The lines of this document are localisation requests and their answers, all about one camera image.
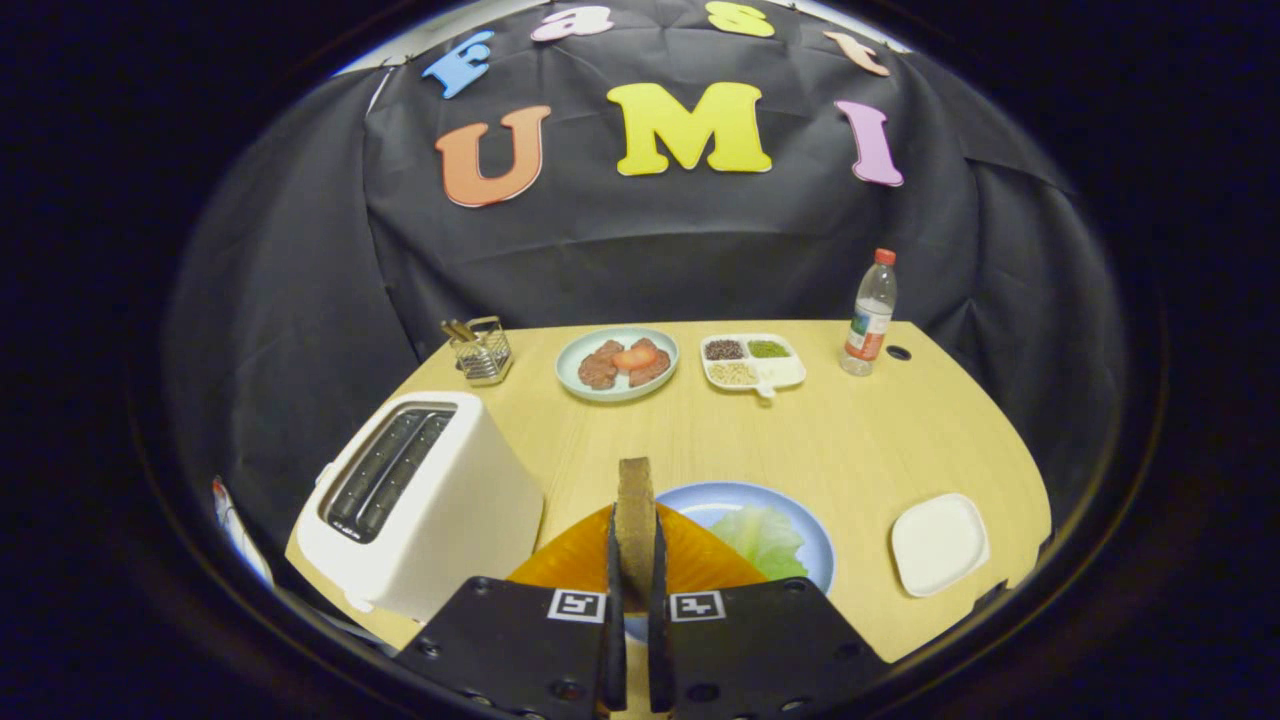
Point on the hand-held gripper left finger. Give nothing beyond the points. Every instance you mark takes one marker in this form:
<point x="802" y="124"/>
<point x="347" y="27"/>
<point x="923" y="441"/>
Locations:
<point x="615" y="650"/>

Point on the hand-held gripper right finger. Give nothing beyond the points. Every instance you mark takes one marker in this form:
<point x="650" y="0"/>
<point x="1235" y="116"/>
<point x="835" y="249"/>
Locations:
<point x="660" y="650"/>

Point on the brown toast slice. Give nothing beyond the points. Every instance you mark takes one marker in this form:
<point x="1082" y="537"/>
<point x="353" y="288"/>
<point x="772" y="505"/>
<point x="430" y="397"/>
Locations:
<point x="635" y="520"/>

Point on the green lettuce leaf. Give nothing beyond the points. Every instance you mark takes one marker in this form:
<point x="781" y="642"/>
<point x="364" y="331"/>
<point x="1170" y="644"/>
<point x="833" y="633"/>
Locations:
<point x="765" y="540"/>

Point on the light blue round plate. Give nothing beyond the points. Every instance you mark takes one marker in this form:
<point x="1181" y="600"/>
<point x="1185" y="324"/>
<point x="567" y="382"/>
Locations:
<point x="720" y="497"/>

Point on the white toaster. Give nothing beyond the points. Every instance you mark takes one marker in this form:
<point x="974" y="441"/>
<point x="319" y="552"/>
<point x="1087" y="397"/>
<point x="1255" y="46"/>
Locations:
<point x="460" y="520"/>

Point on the pale green round plate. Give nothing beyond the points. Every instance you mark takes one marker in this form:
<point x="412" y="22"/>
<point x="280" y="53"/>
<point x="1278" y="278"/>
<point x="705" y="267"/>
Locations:
<point x="620" y="394"/>

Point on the brown meat slice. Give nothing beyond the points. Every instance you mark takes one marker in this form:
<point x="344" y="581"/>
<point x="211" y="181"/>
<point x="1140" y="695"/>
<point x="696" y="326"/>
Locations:
<point x="598" y="372"/>
<point x="655" y="368"/>

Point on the beige beans heap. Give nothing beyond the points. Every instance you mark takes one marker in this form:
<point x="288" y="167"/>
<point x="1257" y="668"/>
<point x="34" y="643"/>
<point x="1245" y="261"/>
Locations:
<point x="733" y="373"/>

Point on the red tomato slice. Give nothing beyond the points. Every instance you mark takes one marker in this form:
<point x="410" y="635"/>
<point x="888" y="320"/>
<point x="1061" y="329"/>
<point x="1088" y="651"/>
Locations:
<point x="634" y="358"/>

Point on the white square plate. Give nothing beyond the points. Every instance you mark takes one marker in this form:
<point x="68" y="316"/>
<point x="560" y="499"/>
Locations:
<point x="940" y="545"/>

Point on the white divided tray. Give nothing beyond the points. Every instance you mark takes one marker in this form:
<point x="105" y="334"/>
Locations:
<point x="785" y="373"/>

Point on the dark brown beans heap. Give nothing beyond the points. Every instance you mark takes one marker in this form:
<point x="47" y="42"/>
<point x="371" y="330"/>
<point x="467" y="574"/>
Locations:
<point x="724" y="350"/>

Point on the green beans heap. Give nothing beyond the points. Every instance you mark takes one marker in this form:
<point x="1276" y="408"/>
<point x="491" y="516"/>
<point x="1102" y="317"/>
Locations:
<point x="768" y="348"/>

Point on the clear plastic water bottle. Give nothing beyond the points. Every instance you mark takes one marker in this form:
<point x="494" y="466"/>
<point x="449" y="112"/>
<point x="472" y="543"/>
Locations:
<point x="868" y="330"/>

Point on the white and red object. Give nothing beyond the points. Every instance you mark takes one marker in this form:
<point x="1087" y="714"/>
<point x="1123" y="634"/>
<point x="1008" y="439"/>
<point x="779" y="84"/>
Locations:
<point x="235" y="525"/>

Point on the black backdrop cloth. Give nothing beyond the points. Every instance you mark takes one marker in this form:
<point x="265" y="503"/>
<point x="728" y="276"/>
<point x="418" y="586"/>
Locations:
<point x="650" y="250"/>

